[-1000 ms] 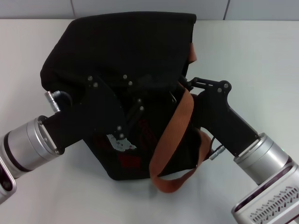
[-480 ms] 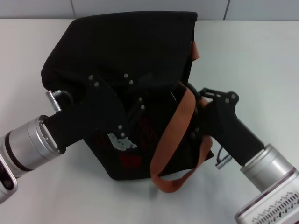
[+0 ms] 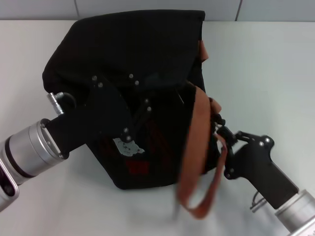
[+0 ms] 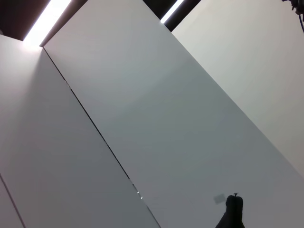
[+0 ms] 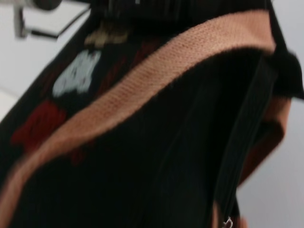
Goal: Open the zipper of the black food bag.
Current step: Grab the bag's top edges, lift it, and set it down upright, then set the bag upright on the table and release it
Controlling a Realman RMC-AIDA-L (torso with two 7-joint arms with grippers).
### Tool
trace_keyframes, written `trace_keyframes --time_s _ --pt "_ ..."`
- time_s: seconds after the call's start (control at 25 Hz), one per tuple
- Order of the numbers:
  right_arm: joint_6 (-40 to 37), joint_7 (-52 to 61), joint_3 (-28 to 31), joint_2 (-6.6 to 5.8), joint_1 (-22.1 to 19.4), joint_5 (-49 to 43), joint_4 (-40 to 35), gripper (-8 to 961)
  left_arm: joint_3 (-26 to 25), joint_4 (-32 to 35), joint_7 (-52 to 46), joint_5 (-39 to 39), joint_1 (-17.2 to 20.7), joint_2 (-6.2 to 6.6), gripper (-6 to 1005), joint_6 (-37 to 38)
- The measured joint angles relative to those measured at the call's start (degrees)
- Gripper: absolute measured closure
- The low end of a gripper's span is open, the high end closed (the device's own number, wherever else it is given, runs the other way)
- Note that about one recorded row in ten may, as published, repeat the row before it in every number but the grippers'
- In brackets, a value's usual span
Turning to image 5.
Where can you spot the silver zipper pull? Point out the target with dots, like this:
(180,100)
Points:
(228,222)

